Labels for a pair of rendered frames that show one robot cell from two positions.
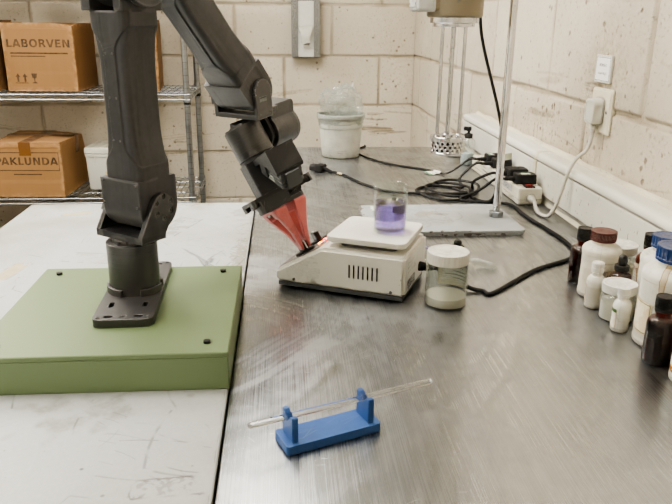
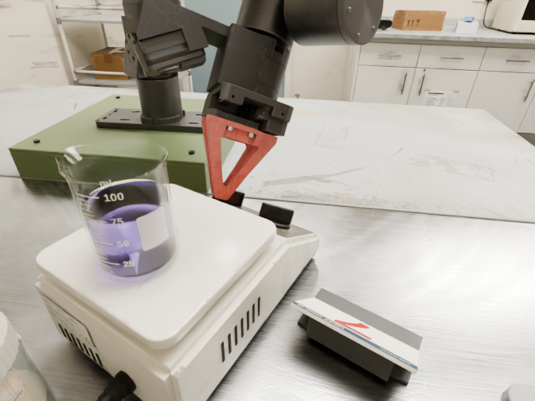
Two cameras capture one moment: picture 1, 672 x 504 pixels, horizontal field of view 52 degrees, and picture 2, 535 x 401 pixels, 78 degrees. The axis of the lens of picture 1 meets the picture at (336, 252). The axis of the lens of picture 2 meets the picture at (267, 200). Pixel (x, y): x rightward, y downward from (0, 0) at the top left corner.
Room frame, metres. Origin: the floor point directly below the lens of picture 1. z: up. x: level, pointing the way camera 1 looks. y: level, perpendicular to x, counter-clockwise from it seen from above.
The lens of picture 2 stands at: (1.10, -0.22, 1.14)
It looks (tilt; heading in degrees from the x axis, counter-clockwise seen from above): 33 degrees down; 101
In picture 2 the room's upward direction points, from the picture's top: 1 degrees clockwise
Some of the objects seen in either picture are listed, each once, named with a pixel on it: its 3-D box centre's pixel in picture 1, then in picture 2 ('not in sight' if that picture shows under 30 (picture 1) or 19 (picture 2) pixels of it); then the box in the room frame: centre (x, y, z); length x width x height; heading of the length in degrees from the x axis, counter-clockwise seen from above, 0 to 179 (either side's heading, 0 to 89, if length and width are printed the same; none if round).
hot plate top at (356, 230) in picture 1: (376, 231); (165, 243); (1.00, -0.06, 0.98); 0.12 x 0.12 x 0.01; 70
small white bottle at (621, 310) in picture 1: (621, 308); not in sight; (0.84, -0.37, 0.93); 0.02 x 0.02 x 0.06
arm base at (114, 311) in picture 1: (133, 265); (160, 99); (0.83, 0.26, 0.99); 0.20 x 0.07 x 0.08; 6
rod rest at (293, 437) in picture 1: (328, 419); not in sight; (0.59, 0.01, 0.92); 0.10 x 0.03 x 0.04; 116
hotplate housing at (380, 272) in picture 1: (359, 257); (196, 267); (1.00, -0.04, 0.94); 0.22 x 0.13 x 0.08; 70
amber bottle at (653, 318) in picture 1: (660, 328); not in sight; (0.75, -0.38, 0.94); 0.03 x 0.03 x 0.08
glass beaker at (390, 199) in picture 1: (390, 207); (124, 208); (0.99, -0.08, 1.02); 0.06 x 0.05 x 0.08; 1
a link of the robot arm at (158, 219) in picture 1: (133, 214); (158, 54); (0.84, 0.26, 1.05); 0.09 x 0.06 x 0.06; 58
